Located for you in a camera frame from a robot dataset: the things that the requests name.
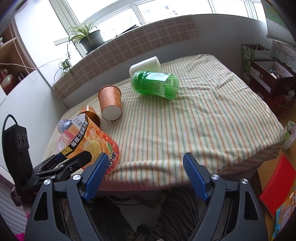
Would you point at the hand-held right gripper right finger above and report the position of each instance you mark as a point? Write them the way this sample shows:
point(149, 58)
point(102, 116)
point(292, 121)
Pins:
point(195, 178)

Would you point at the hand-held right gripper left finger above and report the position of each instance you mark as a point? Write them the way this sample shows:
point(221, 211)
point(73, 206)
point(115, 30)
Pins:
point(97, 177)

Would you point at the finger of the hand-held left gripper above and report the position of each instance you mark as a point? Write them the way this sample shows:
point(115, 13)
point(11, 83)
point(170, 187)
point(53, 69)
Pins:
point(52, 162)
point(77, 160)

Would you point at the orange paper cup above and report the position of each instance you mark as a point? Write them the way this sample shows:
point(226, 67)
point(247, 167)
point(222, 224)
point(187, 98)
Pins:
point(89, 113)
point(110, 102)

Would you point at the white cup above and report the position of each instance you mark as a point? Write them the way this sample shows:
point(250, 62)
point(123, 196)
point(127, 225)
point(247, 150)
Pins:
point(148, 64)

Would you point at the orange drink bottle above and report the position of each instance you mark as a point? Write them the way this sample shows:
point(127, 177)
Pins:
point(92, 141)

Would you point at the striped tablecloth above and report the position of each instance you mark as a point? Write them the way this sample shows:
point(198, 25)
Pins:
point(173, 129)

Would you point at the red vase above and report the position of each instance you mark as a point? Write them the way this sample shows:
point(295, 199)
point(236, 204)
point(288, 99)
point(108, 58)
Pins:
point(6, 80)

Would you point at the red folder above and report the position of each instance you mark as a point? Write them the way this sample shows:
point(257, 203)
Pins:
point(277, 187)

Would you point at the orange and blue book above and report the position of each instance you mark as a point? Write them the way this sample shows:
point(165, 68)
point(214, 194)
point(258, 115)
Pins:
point(285, 213)

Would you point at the small hanging plant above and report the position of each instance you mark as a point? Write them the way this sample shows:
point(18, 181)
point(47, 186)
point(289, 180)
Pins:
point(64, 63)

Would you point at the green plastic bottle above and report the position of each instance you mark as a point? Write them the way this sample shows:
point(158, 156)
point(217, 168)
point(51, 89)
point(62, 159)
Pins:
point(152, 84)

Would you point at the wooden shelf cabinet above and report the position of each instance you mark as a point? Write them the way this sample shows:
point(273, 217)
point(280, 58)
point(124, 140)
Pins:
point(10, 48)

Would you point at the potted spider plant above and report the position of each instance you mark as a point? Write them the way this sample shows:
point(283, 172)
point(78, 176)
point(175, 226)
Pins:
point(91, 40)

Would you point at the dark brown cardboard box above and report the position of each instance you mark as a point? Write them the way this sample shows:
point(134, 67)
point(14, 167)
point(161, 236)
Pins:
point(266, 81)

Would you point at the green paper bag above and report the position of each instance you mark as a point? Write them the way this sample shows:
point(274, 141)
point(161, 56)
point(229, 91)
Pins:
point(247, 62)

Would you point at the checked windowsill cloth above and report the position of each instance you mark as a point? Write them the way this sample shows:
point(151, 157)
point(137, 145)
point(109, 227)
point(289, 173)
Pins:
point(138, 44)

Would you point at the white lace cloth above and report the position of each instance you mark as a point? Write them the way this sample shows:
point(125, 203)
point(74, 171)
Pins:
point(283, 52)

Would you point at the white window frame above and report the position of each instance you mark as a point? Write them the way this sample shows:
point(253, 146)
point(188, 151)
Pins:
point(136, 11)

